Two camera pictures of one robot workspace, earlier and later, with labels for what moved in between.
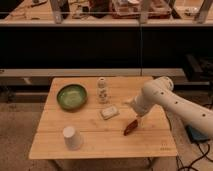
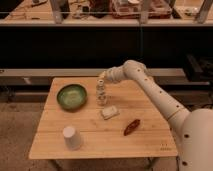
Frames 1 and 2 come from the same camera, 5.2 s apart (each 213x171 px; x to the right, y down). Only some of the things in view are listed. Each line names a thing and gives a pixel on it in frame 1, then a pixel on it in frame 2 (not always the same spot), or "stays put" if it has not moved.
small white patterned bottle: (102, 91) stays put
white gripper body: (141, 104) to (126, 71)
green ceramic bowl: (71, 97) stays put
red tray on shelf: (131, 9) stays put
